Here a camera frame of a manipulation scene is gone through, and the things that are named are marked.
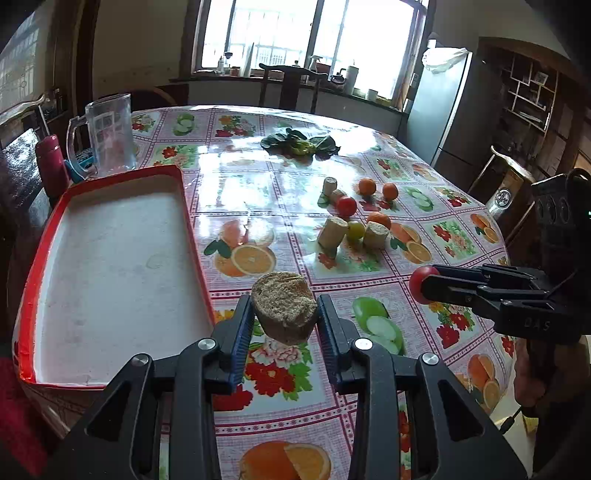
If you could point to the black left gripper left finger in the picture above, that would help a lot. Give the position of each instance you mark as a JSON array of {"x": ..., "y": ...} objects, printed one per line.
[{"x": 156, "y": 413}]

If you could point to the dark wooden chair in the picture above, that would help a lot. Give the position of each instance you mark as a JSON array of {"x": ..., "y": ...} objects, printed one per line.
[
  {"x": 24, "y": 202},
  {"x": 291, "y": 85}
]

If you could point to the red rimmed white tray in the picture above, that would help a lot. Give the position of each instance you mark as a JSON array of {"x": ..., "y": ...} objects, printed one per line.
[{"x": 116, "y": 273}]

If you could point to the right hand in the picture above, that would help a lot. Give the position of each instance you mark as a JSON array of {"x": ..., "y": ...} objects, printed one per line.
[{"x": 547, "y": 373}]

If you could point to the blue plastic box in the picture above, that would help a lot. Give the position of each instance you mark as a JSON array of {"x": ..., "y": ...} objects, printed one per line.
[{"x": 81, "y": 163}]

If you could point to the dark wooden chair left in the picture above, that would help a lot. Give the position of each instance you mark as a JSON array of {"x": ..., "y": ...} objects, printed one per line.
[{"x": 24, "y": 202}]

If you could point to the red thermos bottle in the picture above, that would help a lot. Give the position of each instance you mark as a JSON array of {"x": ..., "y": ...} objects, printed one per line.
[{"x": 51, "y": 167}]

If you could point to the green leafy vegetable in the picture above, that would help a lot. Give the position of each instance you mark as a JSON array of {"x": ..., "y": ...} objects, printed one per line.
[{"x": 294, "y": 143}]

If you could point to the dark wooden chair far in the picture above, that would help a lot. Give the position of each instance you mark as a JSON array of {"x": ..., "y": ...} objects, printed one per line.
[{"x": 291, "y": 85}]

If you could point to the large brown corn cob piece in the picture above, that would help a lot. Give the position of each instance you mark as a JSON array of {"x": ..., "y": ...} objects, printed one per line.
[{"x": 285, "y": 307}]

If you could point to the clear plastic pitcher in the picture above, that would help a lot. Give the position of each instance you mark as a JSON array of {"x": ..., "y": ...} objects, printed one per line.
[{"x": 108, "y": 121}]

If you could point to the orange tangerine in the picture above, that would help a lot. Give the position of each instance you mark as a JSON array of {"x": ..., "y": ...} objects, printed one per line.
[
  {"x": 390, "y": 192},
  {"x": 367, "y": 187},
  {"x": 381, "y": 218}
]

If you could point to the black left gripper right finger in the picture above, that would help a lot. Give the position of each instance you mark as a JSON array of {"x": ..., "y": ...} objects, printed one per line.
[{"x": 450, "y": 434}]

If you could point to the pale corn cob piece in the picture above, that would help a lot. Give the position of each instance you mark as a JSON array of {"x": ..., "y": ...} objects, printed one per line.
[
  {"x": 332, "y": 232},
  {"x": 376, "y": 236}
]

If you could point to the wooden chair right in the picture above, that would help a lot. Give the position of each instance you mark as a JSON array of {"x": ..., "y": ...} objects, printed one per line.
[{"x": 505, "y": 187}]

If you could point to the floral fruit print tablecloth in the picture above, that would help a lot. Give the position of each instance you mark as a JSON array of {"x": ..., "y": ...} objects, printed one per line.
[{"x": 254, "y": 212}]

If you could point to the red tomato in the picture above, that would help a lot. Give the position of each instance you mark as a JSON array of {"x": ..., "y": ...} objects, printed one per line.
[
  {"x": 416, "y": 281},
  {"x": 346, "y": 207}
]

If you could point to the yellow green tomato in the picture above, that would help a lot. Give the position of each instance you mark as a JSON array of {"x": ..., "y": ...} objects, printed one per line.
[{"x": 356, "y": 231}]

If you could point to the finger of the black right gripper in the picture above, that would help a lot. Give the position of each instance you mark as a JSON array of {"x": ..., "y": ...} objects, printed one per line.
[
  {"x": 480, "y": 276},
  {"x": 484, "y": 296}
]

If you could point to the wooden display shelf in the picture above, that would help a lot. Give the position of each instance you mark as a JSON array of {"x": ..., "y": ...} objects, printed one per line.
[{"x": 545, "y": 121}]

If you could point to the grey refrigerator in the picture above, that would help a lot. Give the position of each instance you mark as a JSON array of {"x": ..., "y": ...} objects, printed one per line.
[{"x": 455, "y": 114}]

